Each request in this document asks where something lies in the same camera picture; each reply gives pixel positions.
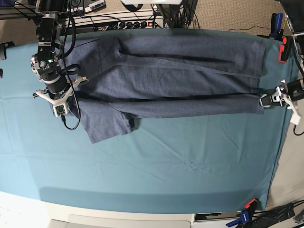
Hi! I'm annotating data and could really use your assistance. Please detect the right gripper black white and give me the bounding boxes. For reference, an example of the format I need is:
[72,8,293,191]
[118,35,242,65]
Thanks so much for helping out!
[32,76,88,105]

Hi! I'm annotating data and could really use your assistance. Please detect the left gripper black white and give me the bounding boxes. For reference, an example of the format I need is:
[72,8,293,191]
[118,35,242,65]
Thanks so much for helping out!
[259,79,304,110]

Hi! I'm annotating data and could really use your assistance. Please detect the blue heathered T-shirt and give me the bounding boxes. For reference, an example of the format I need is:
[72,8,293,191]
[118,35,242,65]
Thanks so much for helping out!
[66,35,266,143]

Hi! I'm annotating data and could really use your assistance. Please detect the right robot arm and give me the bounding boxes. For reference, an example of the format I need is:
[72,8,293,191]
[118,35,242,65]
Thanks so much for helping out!
[31,0,84,107]

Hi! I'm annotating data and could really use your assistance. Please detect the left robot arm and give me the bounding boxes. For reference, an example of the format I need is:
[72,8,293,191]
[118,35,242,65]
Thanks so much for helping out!
[259,0,304,108]

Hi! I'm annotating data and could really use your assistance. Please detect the orange black clamp top right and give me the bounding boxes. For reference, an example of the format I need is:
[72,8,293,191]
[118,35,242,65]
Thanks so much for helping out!
[278,37,293,63]

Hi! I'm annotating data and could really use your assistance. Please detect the blue clamp top right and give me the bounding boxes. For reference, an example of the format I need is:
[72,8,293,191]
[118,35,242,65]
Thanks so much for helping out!
[269,13,284,40]

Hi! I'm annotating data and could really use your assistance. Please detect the teal table cloth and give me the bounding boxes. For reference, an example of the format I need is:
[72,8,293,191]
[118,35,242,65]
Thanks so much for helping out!
[0,29,298,213]

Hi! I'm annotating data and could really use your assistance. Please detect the black clamp left edge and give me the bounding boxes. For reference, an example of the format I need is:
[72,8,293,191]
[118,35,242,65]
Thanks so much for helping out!
[0,41,15,60]

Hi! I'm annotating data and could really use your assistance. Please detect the black bag bottom right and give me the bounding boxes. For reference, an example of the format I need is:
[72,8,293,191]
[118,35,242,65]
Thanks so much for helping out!
[247,203,295,228]

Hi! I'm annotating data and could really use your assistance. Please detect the orange blue clamp bottom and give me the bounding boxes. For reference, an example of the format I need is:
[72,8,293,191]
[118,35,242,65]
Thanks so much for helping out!
[226,199,258,228]

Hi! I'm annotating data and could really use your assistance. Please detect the white power strip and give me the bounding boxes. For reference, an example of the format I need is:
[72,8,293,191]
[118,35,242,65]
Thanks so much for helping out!
[106,18,164,30]

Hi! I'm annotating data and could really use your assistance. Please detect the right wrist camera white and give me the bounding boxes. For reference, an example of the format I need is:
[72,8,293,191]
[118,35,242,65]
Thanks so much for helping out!
[53,103,69,117]

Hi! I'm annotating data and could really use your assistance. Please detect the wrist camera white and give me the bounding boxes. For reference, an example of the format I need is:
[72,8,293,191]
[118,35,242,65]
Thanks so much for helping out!
[290,113,302,125]
[53,103,69,117]

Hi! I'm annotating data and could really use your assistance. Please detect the black camera cable right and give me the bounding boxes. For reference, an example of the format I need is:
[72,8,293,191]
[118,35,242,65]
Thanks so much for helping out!
[57,14,81,131]

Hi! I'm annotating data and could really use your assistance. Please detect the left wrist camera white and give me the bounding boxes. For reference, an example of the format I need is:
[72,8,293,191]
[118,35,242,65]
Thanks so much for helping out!
[290,113,302,125]

